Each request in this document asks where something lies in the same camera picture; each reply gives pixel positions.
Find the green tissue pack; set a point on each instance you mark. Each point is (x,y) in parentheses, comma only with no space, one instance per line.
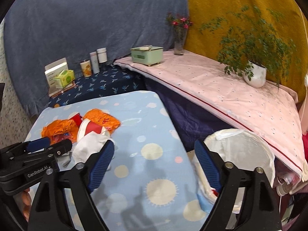
(64,78)

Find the trash bin with white liner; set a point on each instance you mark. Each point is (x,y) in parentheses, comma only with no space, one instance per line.
(240,146)

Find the navy floral cloth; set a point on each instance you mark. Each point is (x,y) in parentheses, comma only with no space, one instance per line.
(101,84)

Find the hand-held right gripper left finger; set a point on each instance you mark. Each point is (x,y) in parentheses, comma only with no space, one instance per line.
(102,166)

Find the yellow printed can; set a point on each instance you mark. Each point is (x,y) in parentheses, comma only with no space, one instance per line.
(86,69)

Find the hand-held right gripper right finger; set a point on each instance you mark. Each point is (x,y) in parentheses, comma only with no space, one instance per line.
(207,163)

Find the grey-blue fleece blanket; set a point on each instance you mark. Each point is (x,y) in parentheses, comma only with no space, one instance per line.
(84,16)

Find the white plant pot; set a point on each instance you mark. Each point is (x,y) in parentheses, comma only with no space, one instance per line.
(256,77)

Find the light blue planet tablecloth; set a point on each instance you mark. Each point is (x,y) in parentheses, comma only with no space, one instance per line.
(144,130)

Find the clear glass vase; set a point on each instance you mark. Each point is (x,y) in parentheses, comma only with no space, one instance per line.
(179,48)

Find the pink flower bouquet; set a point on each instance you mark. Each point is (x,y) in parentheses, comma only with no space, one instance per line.
(179,22)

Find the dark purple cloth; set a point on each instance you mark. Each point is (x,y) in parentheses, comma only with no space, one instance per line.
(187,120)

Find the green leafy plant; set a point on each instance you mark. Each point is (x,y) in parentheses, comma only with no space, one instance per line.
(252,38)

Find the white jar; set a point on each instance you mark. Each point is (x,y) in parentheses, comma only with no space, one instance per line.
(102,55)

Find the white tissue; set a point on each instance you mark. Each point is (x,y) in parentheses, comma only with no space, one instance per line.
(86,146)

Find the red and white paper cup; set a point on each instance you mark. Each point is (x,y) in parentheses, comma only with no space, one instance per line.
(90,128)

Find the pink dotted sheet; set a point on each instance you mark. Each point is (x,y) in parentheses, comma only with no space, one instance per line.
(228,96)

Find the white cardboard box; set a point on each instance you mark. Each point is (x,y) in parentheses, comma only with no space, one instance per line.
(55,67)

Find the grey tube bottle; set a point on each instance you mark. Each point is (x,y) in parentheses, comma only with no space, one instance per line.
(94,63)

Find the wooden tray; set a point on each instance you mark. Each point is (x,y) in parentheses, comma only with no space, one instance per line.
(60,92)

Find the red cloth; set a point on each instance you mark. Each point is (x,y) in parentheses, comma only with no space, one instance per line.
(305,146)

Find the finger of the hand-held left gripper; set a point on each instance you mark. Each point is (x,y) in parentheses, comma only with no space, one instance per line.
(38,144)
(59,149)

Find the mint green tissue box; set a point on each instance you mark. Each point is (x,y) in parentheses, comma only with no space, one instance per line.
(146,56)

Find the person's left hand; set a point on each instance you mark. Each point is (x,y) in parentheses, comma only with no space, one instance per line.
(25,199)

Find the orange wrapper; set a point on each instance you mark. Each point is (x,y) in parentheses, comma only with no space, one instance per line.
(101,119)
(57,130)

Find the small red paper cup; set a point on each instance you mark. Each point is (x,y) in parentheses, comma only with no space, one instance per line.
(76,119)

